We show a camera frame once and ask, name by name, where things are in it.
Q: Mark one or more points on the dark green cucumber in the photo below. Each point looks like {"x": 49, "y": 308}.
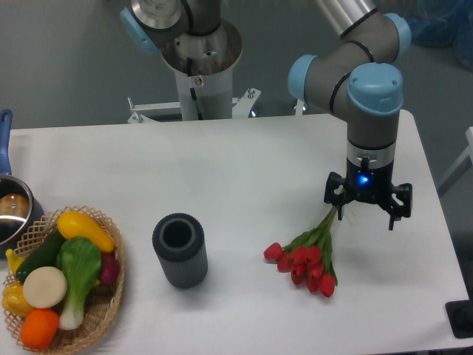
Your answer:
{"x": 44, "y": 255}

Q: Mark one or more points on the blue handled saucepan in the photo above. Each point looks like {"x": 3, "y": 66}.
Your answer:
{"x": 19, "y": 208}

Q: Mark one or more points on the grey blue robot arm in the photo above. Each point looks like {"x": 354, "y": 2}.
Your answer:
{"x": 356, "y": 83}

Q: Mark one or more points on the white frame at right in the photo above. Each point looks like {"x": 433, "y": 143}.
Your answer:
{"x": 458, "y": 168}

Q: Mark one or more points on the orange fruit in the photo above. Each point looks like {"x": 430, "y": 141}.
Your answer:
{"x": 39, "y": 328}

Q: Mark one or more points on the blue plastic bag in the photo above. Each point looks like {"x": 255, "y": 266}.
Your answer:
{"x": 443, "y": 24}

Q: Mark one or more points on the dark grey ribbed vase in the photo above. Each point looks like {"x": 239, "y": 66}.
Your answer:
{"x": 179, "y": 243}

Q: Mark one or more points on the yellow banana tip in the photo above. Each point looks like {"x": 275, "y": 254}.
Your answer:
{"x": 13, "y": 260}

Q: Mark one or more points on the yellow bell pepper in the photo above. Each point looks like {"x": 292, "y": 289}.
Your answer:
{"x": 13, "y": 300}

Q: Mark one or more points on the beige round disc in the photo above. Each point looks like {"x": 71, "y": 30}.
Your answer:
{"x": 45, "y": 287}

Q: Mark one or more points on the black box at table edge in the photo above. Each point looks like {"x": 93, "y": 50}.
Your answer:
{"x": 460, "y": 318}

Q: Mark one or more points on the woven wicker basket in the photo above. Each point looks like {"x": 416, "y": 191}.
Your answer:
{"x": 102, "y": 303}

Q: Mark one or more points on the red tulip bouquet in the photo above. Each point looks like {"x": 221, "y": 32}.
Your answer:
{"x": 308, "y": 257}

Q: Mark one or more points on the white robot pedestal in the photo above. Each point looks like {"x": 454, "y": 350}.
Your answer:
{"x": 203, "y": 71}

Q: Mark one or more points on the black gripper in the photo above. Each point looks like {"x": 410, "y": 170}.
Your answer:
{"x": 373, "y": 186}

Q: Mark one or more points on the yellow squash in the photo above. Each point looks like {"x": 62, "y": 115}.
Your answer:
{"x": 73, "y": 224}

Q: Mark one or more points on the green bok choy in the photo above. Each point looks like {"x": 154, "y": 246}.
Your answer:
{"x": 79, "y": 260}

